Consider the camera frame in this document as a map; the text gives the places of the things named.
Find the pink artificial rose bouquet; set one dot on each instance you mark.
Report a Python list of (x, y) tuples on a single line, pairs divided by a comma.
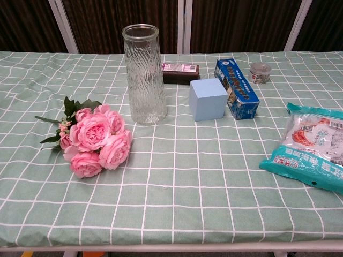
[(92, 134)]

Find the light blue foam cube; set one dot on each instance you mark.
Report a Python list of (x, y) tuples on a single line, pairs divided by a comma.
[(207, 101)]

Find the green checked tablecloth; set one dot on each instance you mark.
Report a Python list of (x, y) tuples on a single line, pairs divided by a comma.
[(187, 174)]

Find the clear glass cup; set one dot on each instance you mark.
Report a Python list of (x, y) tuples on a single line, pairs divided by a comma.
[(146, 80)]

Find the brown bottle with purple label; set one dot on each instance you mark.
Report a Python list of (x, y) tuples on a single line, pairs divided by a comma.
[(180, 72)]

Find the blue rectangular carton box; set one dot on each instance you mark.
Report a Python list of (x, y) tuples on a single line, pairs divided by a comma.
[(238, 85)]

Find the small round tin can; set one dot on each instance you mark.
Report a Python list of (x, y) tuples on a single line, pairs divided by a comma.
[(260, 73)]

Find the teal and white snack bag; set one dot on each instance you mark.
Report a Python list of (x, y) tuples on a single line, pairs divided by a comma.
[(308, 144)]

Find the white partition frame post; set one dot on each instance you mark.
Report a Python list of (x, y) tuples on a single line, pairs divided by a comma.
[(184, 26), (298, 24), (64, 26)]

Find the white table frame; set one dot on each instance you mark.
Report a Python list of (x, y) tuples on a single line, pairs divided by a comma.
[(187, 247)]

